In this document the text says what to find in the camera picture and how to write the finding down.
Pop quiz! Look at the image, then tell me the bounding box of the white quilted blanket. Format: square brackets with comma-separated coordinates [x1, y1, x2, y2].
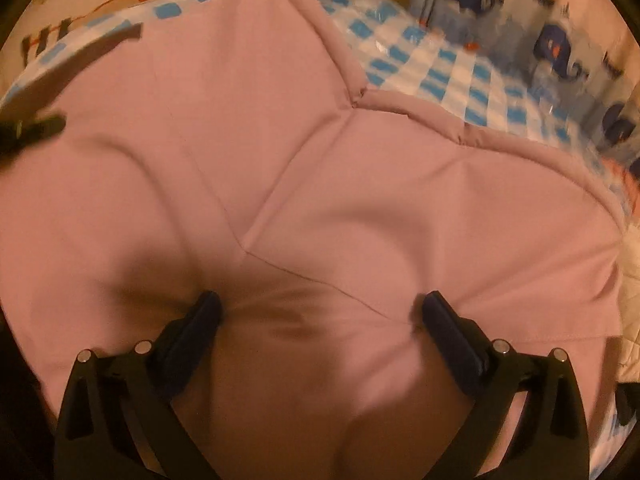
[617, 223, 640, 384]

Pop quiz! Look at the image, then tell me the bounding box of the pink and brown jacket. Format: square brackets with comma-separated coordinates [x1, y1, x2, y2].
[1, 0, 624, 479]

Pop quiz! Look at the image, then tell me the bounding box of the whale pattern curtain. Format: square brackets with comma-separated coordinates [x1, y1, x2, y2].
[409, 0, 639, 174]

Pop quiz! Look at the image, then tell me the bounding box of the pink clothing pile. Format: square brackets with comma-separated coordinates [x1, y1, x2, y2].
[602, 158, 639, 198]

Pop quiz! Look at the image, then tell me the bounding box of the blue white checkered bed cover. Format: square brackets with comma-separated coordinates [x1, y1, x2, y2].
[1, 0, 628, 479]

